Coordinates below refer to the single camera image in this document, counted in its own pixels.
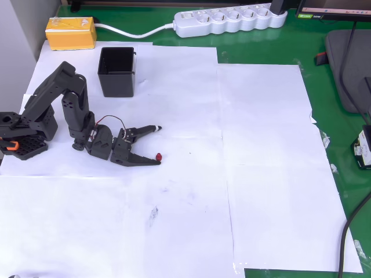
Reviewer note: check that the green desk mat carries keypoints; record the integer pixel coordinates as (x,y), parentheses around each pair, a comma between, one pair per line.
(261,49)

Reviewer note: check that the small red pawn piece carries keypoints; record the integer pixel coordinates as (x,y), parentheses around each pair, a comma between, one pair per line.
(159,157)

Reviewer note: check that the white power strip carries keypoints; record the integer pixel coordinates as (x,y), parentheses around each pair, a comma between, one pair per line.
(232,21)

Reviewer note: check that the black monitor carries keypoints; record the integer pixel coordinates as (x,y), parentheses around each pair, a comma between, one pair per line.
(333,8)

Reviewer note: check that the black square container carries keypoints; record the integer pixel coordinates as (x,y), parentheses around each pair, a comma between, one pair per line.
(119,84)

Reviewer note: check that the grey laptop sleeve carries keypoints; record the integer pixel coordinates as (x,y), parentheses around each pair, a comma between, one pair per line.
(336,72)

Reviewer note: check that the orange black clamp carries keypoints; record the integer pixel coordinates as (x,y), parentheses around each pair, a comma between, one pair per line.
(11,144)

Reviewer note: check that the yellow cardboard box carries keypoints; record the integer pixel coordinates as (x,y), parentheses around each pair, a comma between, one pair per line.
(71,34)

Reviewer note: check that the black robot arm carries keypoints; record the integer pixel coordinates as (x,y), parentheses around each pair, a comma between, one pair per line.
(72,113)

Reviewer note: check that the small black white device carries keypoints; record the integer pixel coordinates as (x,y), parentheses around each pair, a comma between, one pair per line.
(363,147)

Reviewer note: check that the black power plug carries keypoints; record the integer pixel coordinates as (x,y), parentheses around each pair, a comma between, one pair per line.
(278,7)

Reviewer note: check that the taped white paper sheets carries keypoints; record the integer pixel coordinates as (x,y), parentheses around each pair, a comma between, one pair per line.
(185,173)

